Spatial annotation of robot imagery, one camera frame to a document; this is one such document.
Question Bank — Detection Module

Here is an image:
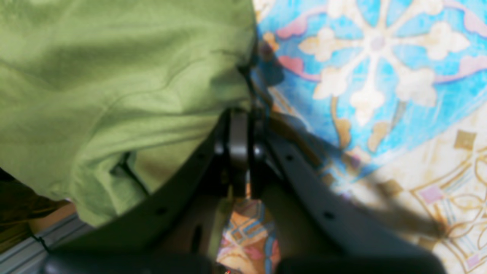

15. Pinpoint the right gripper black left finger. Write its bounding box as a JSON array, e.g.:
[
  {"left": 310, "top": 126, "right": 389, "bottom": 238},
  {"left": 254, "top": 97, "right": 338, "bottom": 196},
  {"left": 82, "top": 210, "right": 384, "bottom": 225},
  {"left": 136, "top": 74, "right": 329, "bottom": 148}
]
[{"left": 44, "top": 109, "right": 248, "bottom": 274}]

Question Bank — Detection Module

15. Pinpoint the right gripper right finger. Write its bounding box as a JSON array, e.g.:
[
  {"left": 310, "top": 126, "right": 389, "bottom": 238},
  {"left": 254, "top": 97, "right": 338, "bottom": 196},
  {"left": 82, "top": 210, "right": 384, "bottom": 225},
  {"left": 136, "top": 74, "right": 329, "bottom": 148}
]
[{"left": 248, "top": 111, "right": 445, "bottom": 274}]

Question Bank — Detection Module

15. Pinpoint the patterned tile tablecloth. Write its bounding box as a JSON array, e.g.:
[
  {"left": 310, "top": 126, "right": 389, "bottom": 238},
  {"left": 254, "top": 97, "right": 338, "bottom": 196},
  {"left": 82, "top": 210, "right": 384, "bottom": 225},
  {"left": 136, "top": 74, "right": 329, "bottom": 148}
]
[{"left": 217, "top": 0, "right": 487, "bottom": 274}]

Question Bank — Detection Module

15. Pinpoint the olive green t-shirt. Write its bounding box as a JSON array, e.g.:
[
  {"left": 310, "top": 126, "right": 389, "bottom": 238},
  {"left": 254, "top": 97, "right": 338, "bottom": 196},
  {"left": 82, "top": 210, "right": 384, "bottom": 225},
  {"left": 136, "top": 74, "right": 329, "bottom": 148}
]
[{"left": 1, "top": 0, "right": 256, "bottom": 226}]

